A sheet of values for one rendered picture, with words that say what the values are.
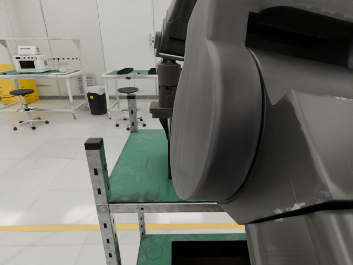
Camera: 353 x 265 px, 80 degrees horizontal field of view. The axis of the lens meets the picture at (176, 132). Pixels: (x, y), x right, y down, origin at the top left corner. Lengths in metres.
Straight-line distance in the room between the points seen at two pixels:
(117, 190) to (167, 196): 0.12
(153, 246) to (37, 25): 5.52
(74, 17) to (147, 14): 1.60
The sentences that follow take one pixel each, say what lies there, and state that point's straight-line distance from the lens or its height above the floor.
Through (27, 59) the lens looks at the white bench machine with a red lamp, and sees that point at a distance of 4.66.
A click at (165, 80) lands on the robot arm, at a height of 1.20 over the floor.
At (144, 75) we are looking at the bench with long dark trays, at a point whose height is 0.78.
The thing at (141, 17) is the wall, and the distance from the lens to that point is 5.33.
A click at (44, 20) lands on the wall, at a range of 5.99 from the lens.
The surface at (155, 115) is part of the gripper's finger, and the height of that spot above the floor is 1.11.
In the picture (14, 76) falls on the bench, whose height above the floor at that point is 0.78.
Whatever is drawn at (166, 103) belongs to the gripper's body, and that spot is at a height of 1.14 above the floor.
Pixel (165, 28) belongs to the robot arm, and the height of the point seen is 1.31.
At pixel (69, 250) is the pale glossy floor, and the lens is 1.78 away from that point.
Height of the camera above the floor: 1.28
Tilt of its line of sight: 23 degrees down
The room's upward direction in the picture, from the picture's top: straight up
